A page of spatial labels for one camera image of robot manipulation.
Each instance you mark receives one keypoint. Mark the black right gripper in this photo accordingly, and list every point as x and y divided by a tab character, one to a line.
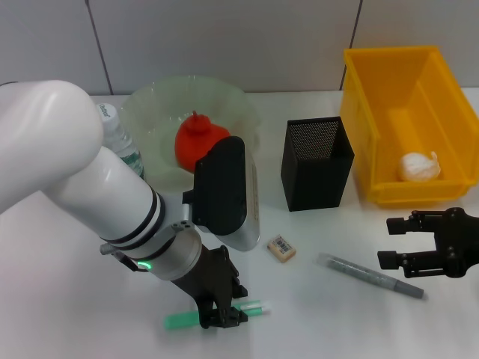
458	243

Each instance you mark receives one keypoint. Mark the grey marker pen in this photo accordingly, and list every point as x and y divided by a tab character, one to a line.
366	275

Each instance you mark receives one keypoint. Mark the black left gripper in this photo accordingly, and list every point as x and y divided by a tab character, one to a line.
213	276

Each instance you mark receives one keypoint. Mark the pale green wavy fruit plate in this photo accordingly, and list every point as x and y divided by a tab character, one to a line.
157	108

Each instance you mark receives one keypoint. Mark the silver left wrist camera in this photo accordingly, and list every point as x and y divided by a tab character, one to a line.
221	187

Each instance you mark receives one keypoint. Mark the yellow plastic bin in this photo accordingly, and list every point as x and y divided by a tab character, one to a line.
411	112

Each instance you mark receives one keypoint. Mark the black mesh pen holder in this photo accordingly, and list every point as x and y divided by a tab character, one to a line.
314	179

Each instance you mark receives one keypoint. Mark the clear green-label water bottle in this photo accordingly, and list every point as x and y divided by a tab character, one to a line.
116	134

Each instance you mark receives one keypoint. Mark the mint green pen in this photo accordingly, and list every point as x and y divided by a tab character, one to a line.
179	321

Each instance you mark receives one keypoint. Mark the orange toy fruit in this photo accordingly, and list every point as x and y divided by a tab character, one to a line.
191	142

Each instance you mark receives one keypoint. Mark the white garlic bulb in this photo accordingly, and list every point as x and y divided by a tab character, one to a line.
415	168

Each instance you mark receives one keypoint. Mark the beige eraser with barcode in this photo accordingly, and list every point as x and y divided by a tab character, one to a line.
282	248

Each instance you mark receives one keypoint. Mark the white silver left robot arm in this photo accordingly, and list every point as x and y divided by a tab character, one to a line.
56	149

